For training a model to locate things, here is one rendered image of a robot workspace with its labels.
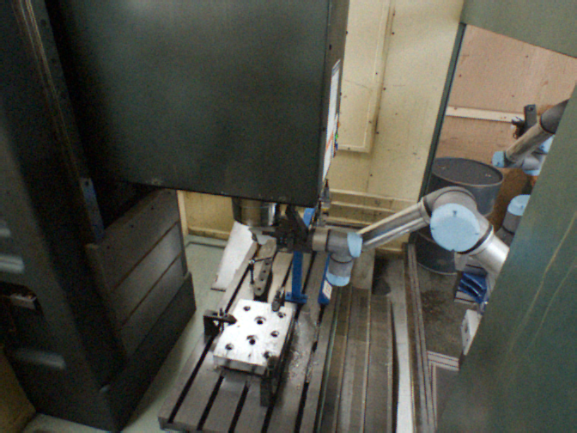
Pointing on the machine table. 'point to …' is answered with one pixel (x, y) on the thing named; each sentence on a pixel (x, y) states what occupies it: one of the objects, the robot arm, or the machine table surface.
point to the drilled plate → (237, 359)
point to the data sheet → (332, 100)
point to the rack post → (296, 280)
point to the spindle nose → (255, 212)
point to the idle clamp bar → (263, 280)
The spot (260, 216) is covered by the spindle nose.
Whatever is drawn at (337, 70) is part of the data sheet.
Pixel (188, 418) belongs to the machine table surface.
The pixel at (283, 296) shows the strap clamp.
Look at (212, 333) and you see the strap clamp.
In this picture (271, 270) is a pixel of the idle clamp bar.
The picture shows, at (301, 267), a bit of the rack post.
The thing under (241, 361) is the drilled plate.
